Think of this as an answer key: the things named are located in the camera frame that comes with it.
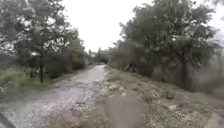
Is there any row of trees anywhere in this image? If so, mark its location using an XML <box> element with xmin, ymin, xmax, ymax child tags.
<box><xmin>87</xmin><ymin>47</ymin><xmax>113</xmax><ymax>65</ymax></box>

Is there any grass verge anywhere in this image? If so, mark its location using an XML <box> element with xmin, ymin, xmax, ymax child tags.
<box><xmin>49</xmin><ymin>64</ymin><xmax>224</xmax><ymax>128</ymax></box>
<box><xmin>0</xmin><ymin>64</ymin><xmax>95</xmax><ymax>105</ymax></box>

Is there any thicket of trees and bushes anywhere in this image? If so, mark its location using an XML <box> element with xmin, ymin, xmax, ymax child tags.
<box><xmin>107</xmin><ymin>0</ymin><xmax>224</xmax><ymax>98</ymax></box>
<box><xmin>0</xmin><ymin>0</ymin><xmax>92</xmax><ymax>85</ymax></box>

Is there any grey gravel path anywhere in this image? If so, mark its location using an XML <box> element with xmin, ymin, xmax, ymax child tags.
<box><xmin>0</xmin><ymin>64</ymin><xmax>108</xmax><ymax>128</ymax></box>

